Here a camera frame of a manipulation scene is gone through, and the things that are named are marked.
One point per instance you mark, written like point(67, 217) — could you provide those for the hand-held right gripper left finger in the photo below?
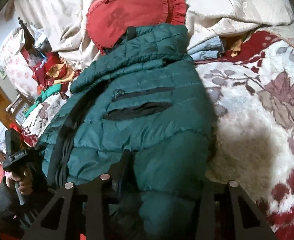
point(119, 172)

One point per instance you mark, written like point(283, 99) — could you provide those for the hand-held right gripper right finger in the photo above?
point(209, 205)

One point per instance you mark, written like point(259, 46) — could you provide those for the green puffer jacket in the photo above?
point(142, 120)

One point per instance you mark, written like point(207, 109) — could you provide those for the person's left forearm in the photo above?
point(1, 205)

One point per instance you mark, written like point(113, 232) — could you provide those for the person's left hand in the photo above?
point(20, 183)

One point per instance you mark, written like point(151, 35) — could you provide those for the teal cloth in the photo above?
point(44, 95)

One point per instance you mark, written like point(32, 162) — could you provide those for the red floral cloth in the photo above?
point(54, 72)

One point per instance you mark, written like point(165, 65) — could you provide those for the white floral cloth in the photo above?
point(15, 60)

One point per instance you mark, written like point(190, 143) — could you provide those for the clear plastic bag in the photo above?
point(38, 38)

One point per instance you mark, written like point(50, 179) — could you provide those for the cream quilt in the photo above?
point(61, 17)

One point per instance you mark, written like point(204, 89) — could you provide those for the light blue cloth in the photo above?
point(207, 48)

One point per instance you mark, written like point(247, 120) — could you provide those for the mustard yellow cloth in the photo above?
point(237, 46)

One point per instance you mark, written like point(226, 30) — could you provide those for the red ruffled pillow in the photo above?
point(127, 10)

